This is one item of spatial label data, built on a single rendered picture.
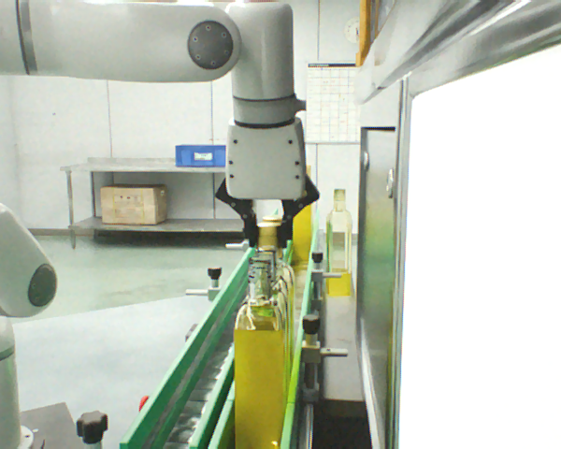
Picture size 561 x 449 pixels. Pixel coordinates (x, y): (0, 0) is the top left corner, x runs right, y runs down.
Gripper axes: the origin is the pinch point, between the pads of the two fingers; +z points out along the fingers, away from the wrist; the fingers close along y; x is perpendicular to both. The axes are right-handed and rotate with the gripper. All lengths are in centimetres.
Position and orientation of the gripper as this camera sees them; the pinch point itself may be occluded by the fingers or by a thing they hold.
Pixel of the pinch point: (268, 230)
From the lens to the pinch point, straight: 75.7
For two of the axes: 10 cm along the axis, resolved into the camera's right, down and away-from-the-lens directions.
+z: 0.3, 9.0, 4.3
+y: -9.9, -0.2, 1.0
